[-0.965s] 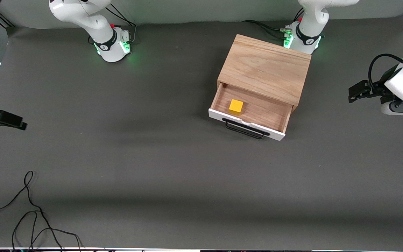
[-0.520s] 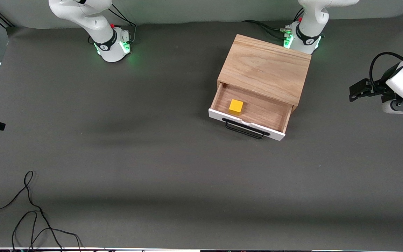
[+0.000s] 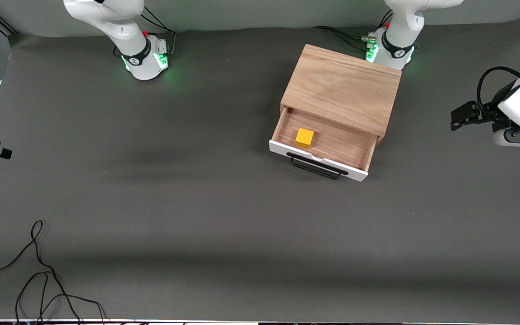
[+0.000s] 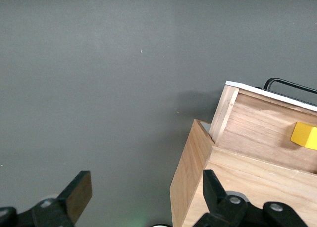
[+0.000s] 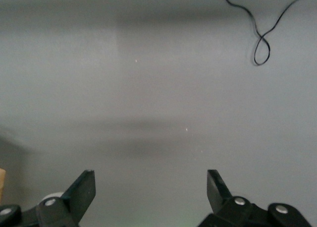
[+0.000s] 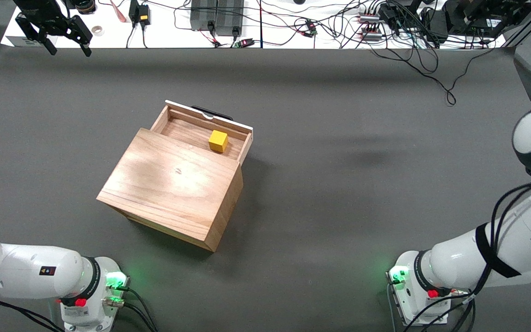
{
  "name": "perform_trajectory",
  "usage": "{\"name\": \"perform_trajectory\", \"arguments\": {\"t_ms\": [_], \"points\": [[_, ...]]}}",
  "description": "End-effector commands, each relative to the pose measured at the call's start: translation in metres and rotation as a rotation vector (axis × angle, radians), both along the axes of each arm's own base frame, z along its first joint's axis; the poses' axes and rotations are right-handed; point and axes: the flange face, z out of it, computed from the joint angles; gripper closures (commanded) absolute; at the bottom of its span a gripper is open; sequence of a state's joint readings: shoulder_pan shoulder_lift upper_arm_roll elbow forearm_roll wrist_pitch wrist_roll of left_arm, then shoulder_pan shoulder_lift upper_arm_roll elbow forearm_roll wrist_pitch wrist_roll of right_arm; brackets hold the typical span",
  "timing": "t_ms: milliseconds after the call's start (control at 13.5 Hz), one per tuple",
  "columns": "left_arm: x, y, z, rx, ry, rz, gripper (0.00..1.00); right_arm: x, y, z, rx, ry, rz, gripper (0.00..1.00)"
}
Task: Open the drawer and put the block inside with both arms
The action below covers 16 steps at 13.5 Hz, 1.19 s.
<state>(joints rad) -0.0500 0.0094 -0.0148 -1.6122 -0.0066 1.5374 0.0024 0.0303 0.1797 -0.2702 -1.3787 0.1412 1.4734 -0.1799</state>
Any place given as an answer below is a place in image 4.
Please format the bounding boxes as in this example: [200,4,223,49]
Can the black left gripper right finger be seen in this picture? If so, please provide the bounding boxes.
[195,169,308,227]

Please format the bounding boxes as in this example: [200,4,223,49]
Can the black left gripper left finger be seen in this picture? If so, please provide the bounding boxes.
[0,170,93,227]

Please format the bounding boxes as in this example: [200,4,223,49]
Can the yellow wooden cube block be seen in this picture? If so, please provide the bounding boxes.
[290,121,317,151]

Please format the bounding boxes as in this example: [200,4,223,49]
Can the black metal drawer handle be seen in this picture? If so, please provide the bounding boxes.
[255,78,317,95]

